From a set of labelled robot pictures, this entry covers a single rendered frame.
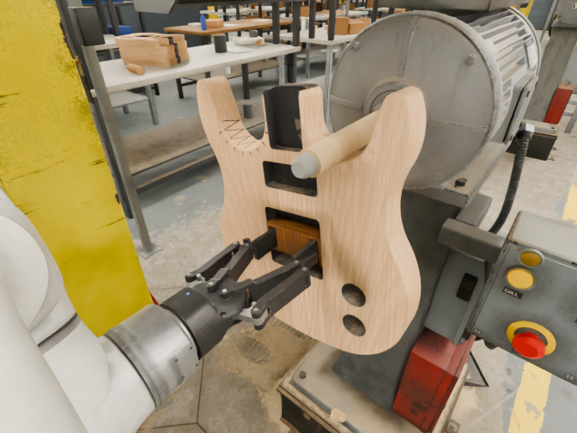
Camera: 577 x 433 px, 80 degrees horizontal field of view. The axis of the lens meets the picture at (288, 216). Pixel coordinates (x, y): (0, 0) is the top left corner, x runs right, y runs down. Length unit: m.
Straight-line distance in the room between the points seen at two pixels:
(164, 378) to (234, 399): 1.24
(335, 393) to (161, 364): 0.96
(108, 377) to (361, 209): 0.30
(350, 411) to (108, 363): 0.99
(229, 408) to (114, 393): 1.25
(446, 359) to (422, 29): 0.78
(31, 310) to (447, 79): 0.49
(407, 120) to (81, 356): 0.36
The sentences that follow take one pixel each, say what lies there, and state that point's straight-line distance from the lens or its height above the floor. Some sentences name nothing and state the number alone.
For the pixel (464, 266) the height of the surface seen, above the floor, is 0.90.
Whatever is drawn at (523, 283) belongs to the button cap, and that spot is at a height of 1.07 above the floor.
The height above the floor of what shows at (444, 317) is 0.73.
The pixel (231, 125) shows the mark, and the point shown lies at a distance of 0.55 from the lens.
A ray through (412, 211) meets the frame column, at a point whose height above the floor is 1.00.
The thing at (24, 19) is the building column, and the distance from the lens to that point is 1.12.
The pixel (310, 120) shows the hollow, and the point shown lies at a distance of 0.44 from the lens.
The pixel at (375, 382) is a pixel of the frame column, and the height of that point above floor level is 0.37.
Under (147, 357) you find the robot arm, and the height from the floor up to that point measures 1.13.
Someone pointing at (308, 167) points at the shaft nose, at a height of 1.25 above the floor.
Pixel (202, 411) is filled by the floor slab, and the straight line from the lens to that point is 1.61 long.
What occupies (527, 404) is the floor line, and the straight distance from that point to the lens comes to 1.85.
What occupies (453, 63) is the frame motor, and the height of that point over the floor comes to 1.32.
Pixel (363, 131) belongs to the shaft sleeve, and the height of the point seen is 1.26.
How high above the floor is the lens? 1.41
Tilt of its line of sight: 34 degrees down
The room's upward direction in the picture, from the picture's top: straight up
